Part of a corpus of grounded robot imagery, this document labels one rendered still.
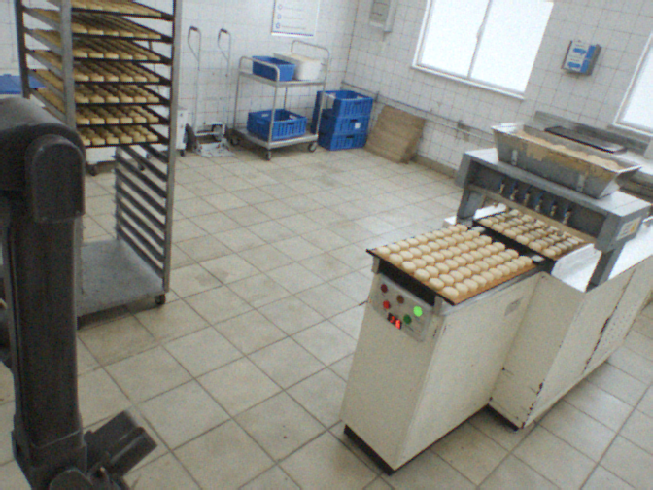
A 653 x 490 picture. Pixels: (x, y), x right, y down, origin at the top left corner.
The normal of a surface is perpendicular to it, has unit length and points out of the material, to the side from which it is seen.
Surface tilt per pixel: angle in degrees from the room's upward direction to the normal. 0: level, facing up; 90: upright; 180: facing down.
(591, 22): 90
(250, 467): 0
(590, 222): 90
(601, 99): 90
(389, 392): 90
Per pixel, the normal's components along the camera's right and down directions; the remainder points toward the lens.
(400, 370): -0.74, 0.19
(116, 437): -0.07, -0.75
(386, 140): -0.58, -0.16
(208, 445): 0.17, -0.88
